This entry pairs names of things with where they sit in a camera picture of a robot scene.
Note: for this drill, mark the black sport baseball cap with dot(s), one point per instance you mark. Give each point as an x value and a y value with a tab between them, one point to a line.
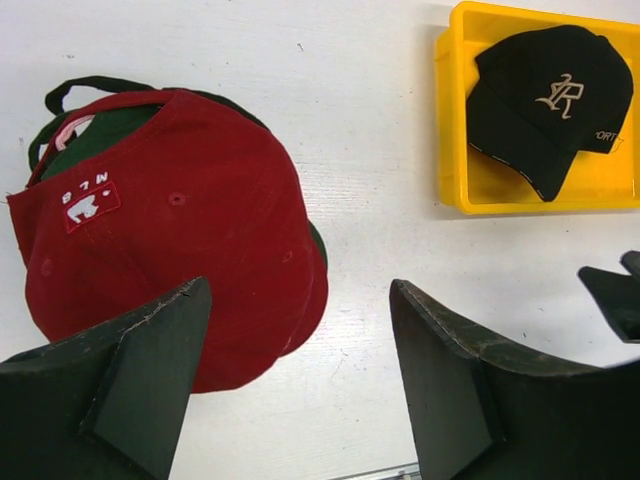
545	95

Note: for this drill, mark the black Yankees baseball cap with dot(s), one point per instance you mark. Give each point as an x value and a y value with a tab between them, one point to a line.
55	98

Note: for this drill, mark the red baseball cap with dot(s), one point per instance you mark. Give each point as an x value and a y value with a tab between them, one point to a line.
197	191

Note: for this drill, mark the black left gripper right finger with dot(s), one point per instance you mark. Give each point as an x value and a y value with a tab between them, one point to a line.
483	406

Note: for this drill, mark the yellow plastic bin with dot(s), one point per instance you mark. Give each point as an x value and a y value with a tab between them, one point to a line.
477	185

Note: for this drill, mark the pink baseball cap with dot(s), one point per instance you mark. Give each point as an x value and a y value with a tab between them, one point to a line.
63	137

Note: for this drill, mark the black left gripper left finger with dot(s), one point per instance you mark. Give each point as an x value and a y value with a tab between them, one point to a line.
110	401

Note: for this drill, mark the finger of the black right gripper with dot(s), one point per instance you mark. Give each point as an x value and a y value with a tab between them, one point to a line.
617	295

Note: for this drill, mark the dark green Yankees cap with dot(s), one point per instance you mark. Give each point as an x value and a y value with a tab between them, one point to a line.
105	130

